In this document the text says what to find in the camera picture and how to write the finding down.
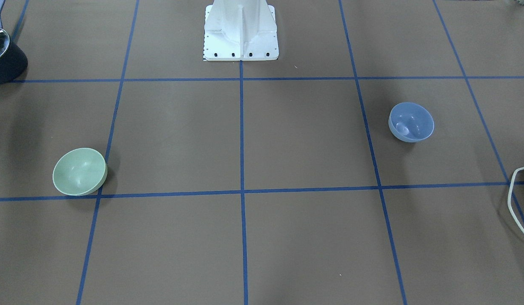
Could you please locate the blue bowl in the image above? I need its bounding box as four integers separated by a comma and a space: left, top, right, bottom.
388, 102, 435, 143

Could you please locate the green bowl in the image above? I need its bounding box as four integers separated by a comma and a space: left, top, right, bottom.
52, 147, 108, 196

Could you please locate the dark blue saucepan with lid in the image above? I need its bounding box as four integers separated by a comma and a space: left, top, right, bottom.
0, 0, 28, 84

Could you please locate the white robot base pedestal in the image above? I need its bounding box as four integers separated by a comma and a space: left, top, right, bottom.
203, 0, 279, 61

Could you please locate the white toaster power cable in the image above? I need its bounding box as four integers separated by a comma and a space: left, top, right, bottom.
507, 166, 524, 244

